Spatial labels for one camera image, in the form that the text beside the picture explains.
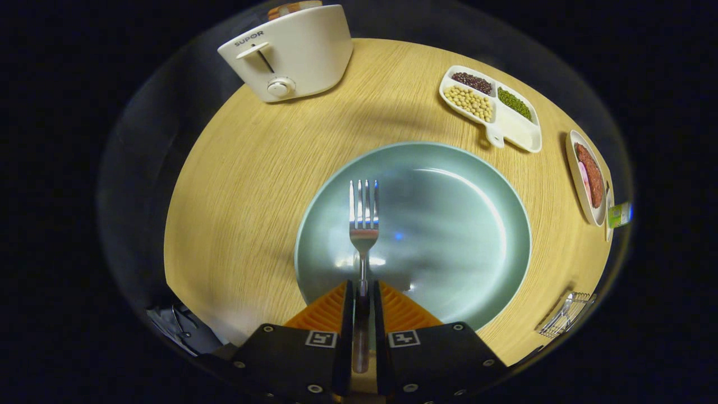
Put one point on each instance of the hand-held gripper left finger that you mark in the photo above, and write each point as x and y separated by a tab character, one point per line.
346	336

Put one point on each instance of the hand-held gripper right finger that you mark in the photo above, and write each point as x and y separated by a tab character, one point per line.
381	336

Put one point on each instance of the metal fork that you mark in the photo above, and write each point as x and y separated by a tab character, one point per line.
363	235

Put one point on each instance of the light blue plate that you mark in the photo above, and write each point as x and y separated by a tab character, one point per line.
449	224

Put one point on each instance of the perforated metal basket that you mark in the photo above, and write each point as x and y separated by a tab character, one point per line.
580	311

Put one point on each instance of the white divided dish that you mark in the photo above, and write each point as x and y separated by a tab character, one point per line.
519	132

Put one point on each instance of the beige round plate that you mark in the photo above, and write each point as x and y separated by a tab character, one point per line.
578	185

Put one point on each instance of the pile of yellow soybeans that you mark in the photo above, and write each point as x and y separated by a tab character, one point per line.
470	102

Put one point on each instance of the pink ham slices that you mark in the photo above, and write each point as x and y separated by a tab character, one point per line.
584	177

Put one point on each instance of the brown meat slices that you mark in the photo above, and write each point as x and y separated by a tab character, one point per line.
592	174

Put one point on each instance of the pile of green beans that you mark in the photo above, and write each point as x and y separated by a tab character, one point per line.
515	103

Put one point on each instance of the pile of dark red beans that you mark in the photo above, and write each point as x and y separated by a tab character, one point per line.
474	82

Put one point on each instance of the white toaster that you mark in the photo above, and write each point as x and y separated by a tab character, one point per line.
308	50

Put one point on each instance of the brown bread slice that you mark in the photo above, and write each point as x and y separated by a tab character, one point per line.
291	8

